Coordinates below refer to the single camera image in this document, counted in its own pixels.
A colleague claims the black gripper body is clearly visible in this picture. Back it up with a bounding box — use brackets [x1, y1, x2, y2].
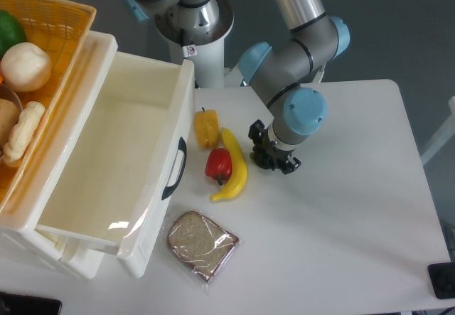
[262, 130, 291, 169]

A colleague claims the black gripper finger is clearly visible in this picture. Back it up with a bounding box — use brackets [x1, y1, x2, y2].
[276, 153, 301, 175]
[248, 119, 265, 152]

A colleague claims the dark purple mangosteen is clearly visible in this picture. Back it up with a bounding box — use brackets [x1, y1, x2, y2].
[250, 146, 273, 170]

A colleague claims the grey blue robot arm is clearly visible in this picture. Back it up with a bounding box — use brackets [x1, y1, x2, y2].
[124, 0, 350, 174]

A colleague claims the yellow banana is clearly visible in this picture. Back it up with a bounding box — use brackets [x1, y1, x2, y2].
[210, 128, 247, 202]

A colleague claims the yellow bell pepper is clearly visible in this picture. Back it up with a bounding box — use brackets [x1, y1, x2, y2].
[193, 107, 220, 149]

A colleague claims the red bell pepper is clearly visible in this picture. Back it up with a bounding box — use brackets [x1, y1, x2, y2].
[205, 148, 232, 186]

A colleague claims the wrapped brown bread slice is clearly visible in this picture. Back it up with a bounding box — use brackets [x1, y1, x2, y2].
[163, 210, 242, 289]

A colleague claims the white plastic drawer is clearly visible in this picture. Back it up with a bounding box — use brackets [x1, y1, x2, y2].
[35, 50, 196, 279]

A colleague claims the black device at right edge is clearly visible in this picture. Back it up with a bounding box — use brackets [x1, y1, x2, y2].
[427, 262, 454, 299]

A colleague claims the orange wicker basket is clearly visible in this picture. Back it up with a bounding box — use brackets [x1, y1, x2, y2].
[1, 0, 97, 206]

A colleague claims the white twisted bread roll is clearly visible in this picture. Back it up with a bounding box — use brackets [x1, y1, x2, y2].
[2, 101, 46, 167]

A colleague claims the round white bun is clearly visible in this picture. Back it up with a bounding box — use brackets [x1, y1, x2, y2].
[1, 42, 52, 92]

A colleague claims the beige bread loaf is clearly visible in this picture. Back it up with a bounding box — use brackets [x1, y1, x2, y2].
[0, 99, 20, 148]

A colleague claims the white plastic drawer cabinet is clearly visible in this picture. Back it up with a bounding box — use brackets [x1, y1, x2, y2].
[1, 31, 118, 279]

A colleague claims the green bell pepper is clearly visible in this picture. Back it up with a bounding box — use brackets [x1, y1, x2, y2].
[0, 10, 27, 58]

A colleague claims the black device bottom left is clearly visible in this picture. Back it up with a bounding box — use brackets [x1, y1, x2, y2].
[1, 292, 62, 315]

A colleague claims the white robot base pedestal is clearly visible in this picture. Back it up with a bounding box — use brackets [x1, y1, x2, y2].
[154, 0, 326, 89]

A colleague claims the white frame at right edge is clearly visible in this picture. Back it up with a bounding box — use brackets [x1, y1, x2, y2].
[420, 97, 454, 166]

